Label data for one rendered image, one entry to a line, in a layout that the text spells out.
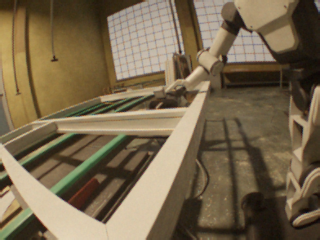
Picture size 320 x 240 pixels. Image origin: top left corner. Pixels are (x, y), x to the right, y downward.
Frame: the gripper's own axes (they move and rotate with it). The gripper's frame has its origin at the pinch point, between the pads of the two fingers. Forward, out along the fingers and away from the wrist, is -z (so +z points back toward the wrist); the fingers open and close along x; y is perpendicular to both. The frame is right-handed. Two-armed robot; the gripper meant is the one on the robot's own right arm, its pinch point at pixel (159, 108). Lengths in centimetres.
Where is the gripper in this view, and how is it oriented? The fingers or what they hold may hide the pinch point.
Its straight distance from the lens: 55.5
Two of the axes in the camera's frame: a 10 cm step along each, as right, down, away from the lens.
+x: 9.2, -0.4, -3.9
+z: 3.5, -3.3, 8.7
